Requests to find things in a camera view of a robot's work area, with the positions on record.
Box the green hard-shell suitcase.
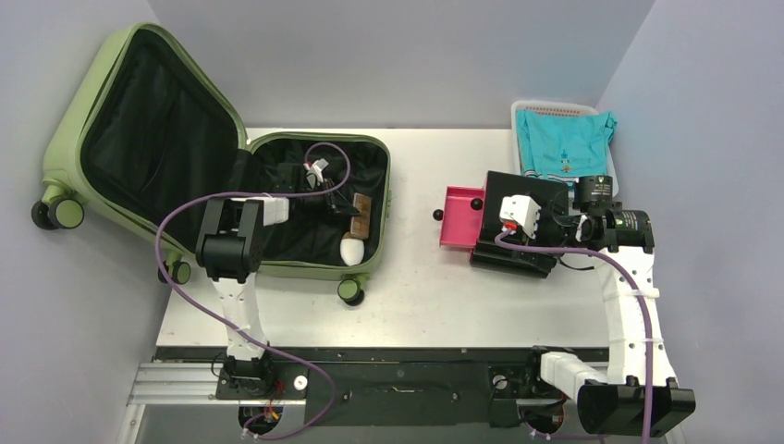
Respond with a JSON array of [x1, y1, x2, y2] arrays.
[[31, 23, 391, 306]]

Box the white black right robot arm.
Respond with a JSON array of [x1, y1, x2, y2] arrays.
[[521, 176, 696, 443]]

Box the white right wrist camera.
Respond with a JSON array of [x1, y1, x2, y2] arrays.
[[498, 194, 541, 240]]

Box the teal garment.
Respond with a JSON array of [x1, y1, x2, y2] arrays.
[[515, 108, 619, 185]]

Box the black and pink storage organizer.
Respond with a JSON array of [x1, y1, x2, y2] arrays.
[[433, 171, 569, 278]]

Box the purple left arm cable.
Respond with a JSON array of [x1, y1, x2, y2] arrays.
[[153, 142, 353, 442]]

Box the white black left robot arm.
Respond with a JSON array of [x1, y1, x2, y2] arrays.
[[196, 173, 339, 398]]

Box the white perforated plastic basket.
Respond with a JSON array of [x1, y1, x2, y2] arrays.
[[510, 100, 619, 197]]

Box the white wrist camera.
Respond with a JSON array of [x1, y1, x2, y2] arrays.
[[303, 158, 329, 189], [498, 194, 541, 240]]

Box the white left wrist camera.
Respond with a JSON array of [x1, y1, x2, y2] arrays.
[[303, 158, 329, 189]]

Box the white brown cosmetic palette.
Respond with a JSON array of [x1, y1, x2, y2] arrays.
[[339, 193, 373, 266]]

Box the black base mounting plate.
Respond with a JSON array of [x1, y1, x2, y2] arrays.
[[153, 346, 647, 428]]

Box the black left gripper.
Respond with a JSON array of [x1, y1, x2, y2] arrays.
[[295, 179, 359, 224]]

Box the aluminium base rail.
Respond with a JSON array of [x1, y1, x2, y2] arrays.
[[127, 360, 680, 406]]

